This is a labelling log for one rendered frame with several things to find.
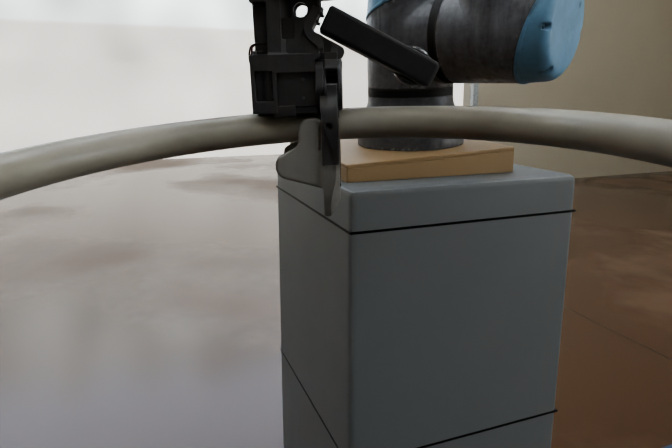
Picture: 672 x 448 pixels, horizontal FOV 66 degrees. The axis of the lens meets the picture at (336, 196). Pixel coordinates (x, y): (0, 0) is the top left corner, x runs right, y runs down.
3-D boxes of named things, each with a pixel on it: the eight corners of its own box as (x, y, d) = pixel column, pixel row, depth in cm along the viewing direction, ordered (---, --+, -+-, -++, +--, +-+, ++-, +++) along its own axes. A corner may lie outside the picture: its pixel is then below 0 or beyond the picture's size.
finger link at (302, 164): (279, 216, 50) (276, 120, 50) (341, 215, 50) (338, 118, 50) (275, 220, 47) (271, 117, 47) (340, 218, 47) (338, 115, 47)
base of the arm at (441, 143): (347, 138, 102) (345, 86, 100) (437, 132, 106) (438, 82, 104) (374, 154, 84) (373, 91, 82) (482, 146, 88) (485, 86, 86)
